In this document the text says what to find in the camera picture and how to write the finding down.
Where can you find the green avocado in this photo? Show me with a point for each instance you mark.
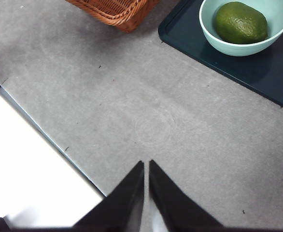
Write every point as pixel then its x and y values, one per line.
pixel 241 23

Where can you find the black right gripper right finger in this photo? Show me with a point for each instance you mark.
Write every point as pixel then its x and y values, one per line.
pixel 175 212

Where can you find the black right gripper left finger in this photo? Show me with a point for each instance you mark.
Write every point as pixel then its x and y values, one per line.
pixel 122 210

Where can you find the teal ceramic bowl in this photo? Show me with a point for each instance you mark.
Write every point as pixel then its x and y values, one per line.
pixel 240 50

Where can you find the dark rectangular tray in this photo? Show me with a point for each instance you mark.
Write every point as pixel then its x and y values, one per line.
pixel 252 72

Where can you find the brown woven wicker basket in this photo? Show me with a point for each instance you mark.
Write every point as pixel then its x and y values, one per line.
pixel 117 10

